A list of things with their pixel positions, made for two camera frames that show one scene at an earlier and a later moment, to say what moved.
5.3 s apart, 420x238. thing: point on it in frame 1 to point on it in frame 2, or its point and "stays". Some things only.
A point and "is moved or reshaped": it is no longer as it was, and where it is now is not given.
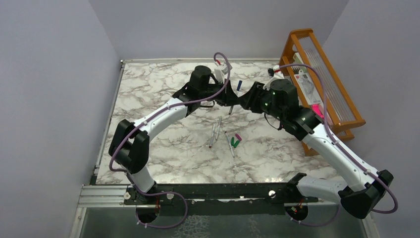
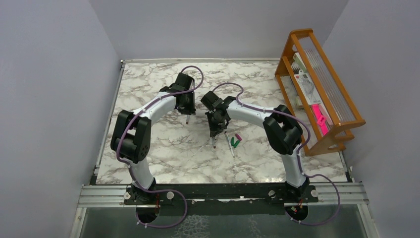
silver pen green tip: x=226 y=134 stays
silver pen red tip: x=212 y=136 is moved or reshaped
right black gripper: x=250 y=97 to x=216 y=131
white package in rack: x=304 y=82 stays
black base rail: x=218 y=199 stays
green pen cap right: x=236 y=143 stays
